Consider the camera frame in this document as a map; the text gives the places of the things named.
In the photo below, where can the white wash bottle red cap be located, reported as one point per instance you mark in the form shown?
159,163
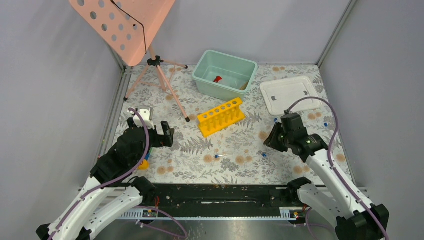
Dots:
221,81

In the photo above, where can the pink perforated music stand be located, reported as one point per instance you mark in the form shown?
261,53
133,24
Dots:
129,28

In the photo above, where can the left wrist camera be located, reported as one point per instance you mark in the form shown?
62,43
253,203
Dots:
145,113

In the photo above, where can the floral patterned table mat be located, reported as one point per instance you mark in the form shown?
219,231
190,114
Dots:
191,159

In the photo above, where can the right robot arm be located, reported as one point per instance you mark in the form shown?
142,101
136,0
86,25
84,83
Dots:
352,214

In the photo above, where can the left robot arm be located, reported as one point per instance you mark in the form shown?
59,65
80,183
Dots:
105,196

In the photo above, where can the test tube blue cap centre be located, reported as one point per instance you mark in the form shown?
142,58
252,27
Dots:
222,155

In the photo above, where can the yellow test tube rack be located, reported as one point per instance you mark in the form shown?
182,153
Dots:
220,117

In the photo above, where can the yellow capped bottle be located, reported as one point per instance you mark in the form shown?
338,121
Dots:
144,165

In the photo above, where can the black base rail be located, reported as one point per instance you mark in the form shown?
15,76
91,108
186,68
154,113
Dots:
222,200

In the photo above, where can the white plastic bin lid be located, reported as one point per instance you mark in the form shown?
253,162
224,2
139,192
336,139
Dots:
280,94

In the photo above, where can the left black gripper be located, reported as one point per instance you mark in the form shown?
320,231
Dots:
166,139

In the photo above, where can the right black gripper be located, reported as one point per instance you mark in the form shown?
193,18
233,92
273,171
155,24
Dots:
271,141

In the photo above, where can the mint green plastic bin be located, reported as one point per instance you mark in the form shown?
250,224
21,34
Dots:
237,70

